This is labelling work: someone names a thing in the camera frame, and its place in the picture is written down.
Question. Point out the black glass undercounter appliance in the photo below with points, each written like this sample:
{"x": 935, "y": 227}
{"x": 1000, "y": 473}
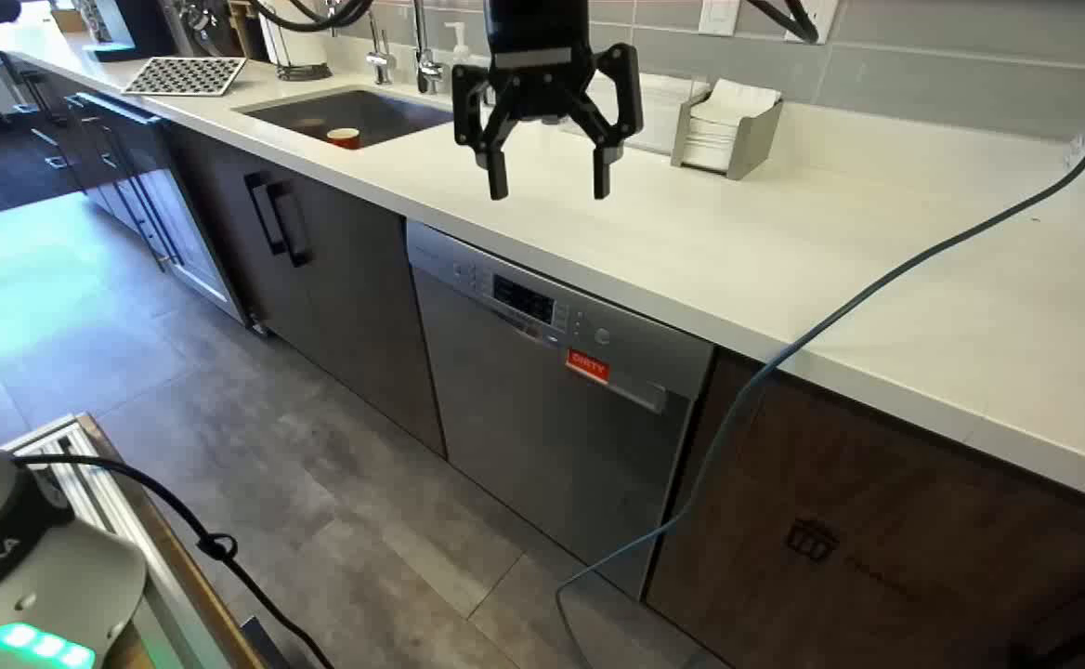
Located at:
{"x": 134, "y": 173}

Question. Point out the grey napkin holder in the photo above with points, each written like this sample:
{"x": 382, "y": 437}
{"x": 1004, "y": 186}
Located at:
{"x": 750, "y": 145}

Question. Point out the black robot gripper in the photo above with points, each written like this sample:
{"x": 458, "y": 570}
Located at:
{"x": 542, "y": 59}

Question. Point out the steel undermount sink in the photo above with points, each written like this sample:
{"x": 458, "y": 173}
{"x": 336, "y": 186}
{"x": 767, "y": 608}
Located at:
{"x": 344, "y": 113}

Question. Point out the black coffee machine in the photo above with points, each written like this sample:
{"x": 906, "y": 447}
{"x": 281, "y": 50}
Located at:
{"x": 134, "y": 28}

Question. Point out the chrome kitchen faucet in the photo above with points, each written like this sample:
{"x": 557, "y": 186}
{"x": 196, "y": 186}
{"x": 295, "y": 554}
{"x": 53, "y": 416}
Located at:
{"x": 454, "y": 45}

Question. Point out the white jug dark base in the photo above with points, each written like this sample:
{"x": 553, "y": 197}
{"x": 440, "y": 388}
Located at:
{"x": 299, "y": 50}

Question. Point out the striped drying mat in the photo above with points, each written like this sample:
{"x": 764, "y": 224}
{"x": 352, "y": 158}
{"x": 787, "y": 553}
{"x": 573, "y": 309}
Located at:
{"x": 184, "y": 75}

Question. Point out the chrome sink faucet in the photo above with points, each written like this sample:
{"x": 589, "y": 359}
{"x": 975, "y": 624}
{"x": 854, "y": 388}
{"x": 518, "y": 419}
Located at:
{"x": 424, "y": 59}

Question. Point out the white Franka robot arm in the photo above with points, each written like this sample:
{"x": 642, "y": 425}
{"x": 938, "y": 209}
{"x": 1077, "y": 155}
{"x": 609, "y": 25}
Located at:
{"x": 35, "y": 596}

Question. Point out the white napkins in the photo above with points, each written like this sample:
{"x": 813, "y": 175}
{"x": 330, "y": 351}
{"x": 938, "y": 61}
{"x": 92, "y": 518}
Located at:
{"x": 721, "y": 105}

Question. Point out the white wall outlet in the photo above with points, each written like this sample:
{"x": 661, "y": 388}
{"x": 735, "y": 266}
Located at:
{"x": 718, "y": 17}

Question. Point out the wooden cart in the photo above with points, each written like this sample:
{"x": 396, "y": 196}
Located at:
{"x": 184, "y": 559}

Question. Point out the stainless steel dishwasher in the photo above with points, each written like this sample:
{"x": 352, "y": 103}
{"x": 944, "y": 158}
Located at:
{"x": 546, "y": 420}

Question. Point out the small chrome tap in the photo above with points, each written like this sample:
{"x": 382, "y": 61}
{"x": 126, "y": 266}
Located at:
{"x": 382, "y": 59}

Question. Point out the red dishwasher sticker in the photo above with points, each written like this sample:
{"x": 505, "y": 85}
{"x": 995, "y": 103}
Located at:
{"x": 589, "y": 367}

